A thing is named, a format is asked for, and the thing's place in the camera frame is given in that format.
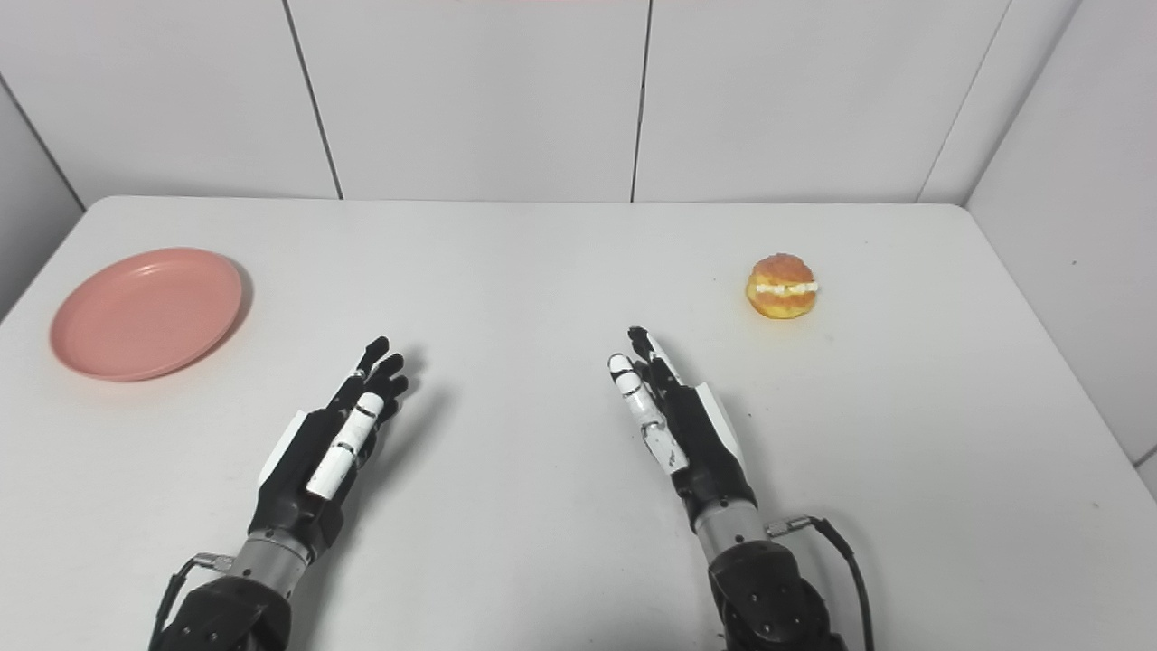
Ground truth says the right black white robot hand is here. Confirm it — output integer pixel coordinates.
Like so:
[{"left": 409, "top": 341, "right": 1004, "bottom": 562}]
[{"left": 607, "top": 325, "right": 758, "bottom": 533}]

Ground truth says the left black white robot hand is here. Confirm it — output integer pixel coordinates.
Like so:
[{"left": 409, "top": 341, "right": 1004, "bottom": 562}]
[{"left": 248, "top": 336, "right": 409, "bottom": 554}]

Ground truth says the cream puff pastry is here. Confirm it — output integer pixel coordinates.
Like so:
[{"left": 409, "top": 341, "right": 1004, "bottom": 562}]
[{"left": 746, "top": 253, "right": 820, "bottom": 321}]

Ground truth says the pink round plate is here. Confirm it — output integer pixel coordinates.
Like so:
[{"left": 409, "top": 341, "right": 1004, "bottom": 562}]
[{"left": 50, "top": 248, "right": 245, "bottom": 382}]

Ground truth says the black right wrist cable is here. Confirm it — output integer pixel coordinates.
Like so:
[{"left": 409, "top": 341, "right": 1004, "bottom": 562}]
[{"left": 765, "top": 514, "right": 876, "bottom": 651}]

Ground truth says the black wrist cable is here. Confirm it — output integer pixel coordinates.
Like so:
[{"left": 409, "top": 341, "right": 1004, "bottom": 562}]
[
  {"left": 150, "top": 552, "right": 234, "bottom": 651},
  {"left": 765, "top": 514, "right": 876, "bottom": 651}
]

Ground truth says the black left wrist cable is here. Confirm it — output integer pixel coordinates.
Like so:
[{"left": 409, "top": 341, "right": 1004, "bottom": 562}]
[{"left": 150, "top": 552, "right": 234, "bottom": 651}]

